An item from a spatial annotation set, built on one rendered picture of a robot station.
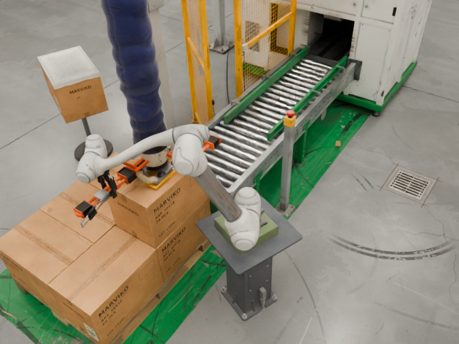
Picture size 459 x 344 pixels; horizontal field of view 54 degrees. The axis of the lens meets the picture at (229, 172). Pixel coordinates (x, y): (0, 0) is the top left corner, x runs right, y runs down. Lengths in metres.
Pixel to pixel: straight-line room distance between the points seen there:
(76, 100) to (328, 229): 2.47
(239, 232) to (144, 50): 1.10
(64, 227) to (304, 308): 1.83
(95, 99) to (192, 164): 2.24
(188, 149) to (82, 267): 1.31
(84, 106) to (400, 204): 2.97
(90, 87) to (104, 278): 1.84
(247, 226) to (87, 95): 2.26
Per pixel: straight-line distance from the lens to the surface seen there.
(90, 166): 2.42
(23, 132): 5.53
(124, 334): 3.41
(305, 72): 4.96
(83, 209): 2.69
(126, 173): 2.85
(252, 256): 2.75
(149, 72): 2.55
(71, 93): 4.18
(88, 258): 3.19
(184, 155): 2.15
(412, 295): 3.70
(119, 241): 3.22
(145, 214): 2.88
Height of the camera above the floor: 2.94
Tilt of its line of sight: 42 degrees down
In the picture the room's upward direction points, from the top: 3 degrees counter-clockwise
